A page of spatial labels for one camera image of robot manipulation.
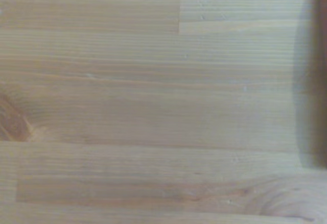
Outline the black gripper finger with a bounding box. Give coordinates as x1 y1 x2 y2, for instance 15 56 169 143
309 0 327 169

